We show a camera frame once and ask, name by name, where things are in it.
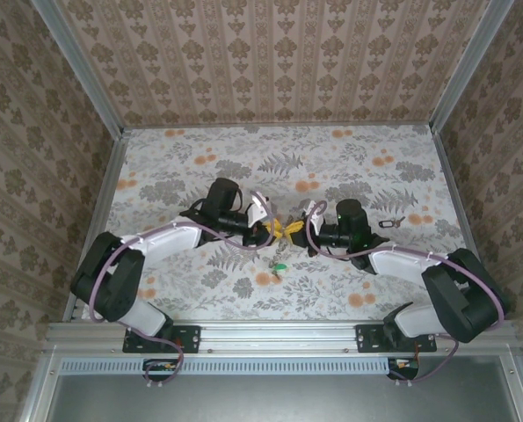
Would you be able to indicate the aluminium frame post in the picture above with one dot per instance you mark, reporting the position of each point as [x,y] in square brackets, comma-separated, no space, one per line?
[472,66]
[76,66]

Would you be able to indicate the aluminium table side rail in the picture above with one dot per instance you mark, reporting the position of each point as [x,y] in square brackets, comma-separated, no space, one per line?
[455,189]
[111,176]

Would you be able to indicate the grey metal panel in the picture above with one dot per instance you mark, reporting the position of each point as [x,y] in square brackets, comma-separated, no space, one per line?
[265,400]

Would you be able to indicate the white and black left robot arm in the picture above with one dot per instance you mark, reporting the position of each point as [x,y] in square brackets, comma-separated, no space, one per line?
[169,239]

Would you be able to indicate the black base electronics module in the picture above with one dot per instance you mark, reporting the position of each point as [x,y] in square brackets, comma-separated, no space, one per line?
[160,367]
[404,365]

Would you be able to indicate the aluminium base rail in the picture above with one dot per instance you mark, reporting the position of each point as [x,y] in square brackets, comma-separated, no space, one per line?
[278,336]

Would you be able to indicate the key with black tag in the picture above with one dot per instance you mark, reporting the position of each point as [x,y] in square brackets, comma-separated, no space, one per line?
[386,223]

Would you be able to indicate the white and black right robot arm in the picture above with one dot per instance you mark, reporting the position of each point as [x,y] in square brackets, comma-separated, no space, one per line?
[401,264]

